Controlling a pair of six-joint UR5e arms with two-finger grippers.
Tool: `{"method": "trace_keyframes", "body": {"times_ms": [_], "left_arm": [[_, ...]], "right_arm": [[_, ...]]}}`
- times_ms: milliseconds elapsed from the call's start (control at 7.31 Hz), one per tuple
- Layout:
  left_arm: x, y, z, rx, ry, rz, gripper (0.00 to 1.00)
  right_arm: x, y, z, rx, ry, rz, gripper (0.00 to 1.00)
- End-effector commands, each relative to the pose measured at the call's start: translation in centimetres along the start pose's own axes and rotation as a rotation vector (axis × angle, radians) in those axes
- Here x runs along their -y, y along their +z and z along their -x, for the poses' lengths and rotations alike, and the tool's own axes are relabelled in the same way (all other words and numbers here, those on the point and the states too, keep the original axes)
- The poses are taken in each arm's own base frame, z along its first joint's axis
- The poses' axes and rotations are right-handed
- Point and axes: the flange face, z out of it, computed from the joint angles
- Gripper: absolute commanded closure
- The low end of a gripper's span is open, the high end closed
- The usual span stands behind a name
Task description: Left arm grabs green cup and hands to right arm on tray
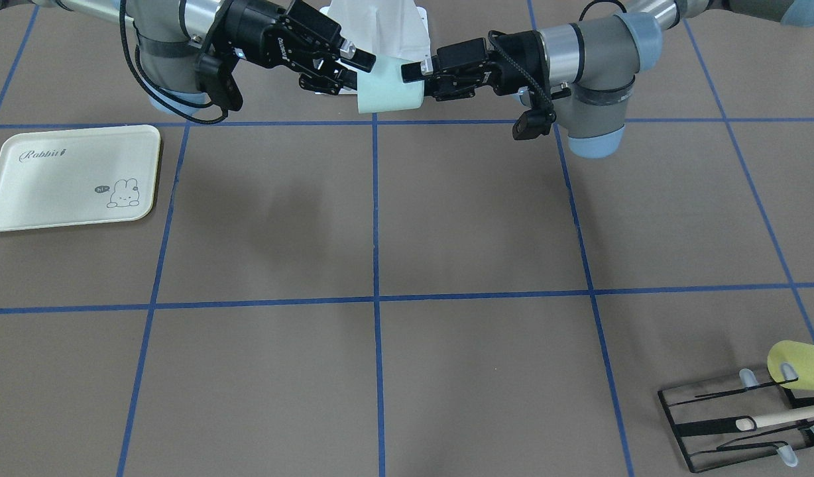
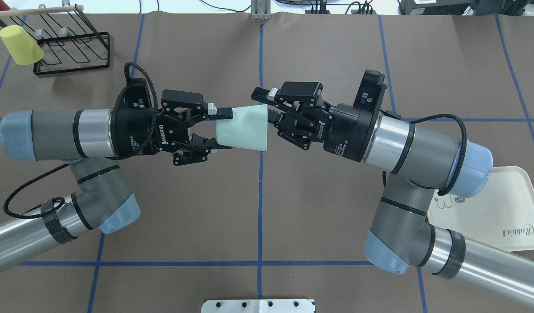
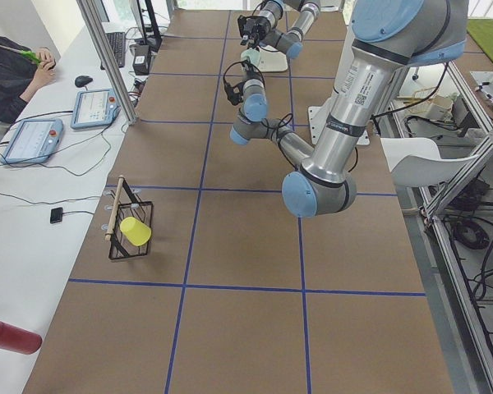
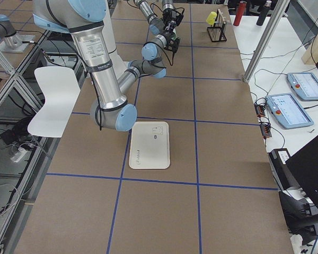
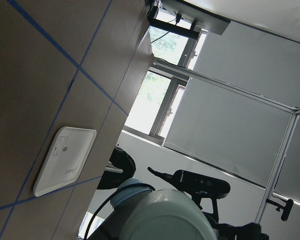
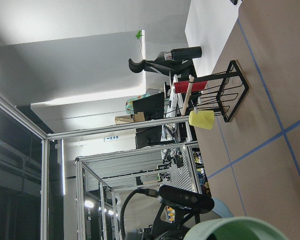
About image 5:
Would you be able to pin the cream rabbit tray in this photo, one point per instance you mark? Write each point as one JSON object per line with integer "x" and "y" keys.
{"x": 65, "y": 159}

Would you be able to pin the aluminium cage frame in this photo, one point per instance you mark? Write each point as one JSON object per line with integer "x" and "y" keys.
{"x": 239, "y": 131}

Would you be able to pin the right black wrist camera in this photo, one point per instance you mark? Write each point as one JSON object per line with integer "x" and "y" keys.
{"x": 195, "y": 184}

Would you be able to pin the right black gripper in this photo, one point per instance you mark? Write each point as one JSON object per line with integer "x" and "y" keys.
{"x": 224, "y": 231}

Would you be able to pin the pale green cup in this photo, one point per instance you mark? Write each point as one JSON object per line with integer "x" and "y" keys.
{"x": 166, "y": 214}

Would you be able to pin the black clamp on frame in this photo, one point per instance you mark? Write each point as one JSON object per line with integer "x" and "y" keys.
{"x": 286, "y": 209}

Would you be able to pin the black office chair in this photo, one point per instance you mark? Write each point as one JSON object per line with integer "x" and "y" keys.
{"x": 121, "y": 160}

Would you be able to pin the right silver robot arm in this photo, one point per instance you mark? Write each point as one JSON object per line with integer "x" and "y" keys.
{"x": 122, "y": 200}

